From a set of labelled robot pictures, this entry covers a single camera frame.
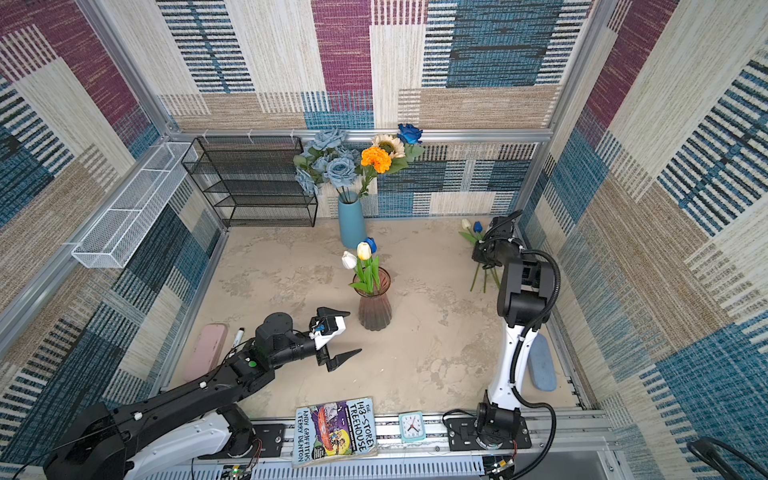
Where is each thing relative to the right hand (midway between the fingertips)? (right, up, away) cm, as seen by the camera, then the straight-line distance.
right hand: (481, 255), depth 108 cm
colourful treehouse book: (-46, -41, -35) cm, 71 cm away
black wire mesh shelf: (-82, +27, +2) cm, 86 cm away
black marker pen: (-77, -24, -18) cm, 82 cm away
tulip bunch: (-1, +6, +7) cm, 9 cm away
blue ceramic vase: (-45, +11, -4) cm, 47 cm away
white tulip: (-43, 0, -34) cm, 54 cm away
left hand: (-42, -16, -33) cm, 56 cm away
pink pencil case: (-84, -26, -22) cm, 91 cm away
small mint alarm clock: (-27, -41, -33) cm, 60 cm away
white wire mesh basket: (-98, +4, -36) cm, 104 cm away
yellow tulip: (-39, +2, -36) cm, 53 cm away
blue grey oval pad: (+8, -28, -27) cm, 40 cm away
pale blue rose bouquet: (-51, +28, -18) cm, 61 cm away
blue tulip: (-37, +4, -34) cm, 50 cm away
